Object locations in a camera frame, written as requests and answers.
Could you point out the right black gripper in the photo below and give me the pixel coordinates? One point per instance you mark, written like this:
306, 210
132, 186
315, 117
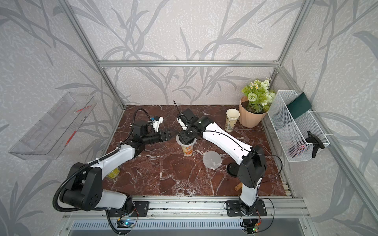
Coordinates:
182, 137

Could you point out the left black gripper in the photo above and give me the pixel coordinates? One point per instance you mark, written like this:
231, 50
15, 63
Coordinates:
165, 136

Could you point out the translucent round leak-proof paper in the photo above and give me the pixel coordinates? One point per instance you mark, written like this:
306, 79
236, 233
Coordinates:
182, 143

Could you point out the printed paper cup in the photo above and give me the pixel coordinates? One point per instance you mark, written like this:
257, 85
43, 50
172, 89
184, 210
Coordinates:
232, 116
188, 150

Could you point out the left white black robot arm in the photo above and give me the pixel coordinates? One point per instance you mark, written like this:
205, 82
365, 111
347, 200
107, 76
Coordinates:
83, 190

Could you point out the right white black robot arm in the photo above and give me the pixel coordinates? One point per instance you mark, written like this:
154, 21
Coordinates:
251, 160

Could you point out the pink flower pot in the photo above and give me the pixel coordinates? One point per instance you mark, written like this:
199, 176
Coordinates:
246, 118

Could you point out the yellow green tape roll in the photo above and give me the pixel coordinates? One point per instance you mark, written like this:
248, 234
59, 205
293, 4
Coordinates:
114, 174

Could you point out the green white artificial flowers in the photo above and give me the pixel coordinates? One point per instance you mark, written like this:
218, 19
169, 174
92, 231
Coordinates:
259, 96

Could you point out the dark green card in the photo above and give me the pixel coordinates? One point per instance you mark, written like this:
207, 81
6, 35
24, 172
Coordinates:
299, 106

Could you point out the red object in basket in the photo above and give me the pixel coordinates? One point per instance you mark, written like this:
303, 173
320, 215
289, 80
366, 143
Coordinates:
299, 149

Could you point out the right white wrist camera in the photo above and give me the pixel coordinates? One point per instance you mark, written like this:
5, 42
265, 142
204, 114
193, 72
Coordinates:
183, 126

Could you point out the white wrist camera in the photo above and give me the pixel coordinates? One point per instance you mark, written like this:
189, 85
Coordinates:
183, 126
155, 122

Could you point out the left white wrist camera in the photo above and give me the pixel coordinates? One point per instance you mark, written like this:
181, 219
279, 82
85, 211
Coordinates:
155, 122

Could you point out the blue garden fork wooden handle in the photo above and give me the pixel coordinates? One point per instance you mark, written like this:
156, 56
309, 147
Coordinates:
238, 187

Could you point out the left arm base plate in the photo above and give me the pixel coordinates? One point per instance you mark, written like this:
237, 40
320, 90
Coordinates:
135, 209

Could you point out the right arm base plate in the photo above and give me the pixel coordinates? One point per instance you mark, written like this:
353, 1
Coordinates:
239, 209

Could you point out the white wire mesh basket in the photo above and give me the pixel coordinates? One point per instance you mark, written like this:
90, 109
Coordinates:
290, 131

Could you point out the clear acrylic wall shelf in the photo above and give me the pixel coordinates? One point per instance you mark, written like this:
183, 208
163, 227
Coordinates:
47, 139

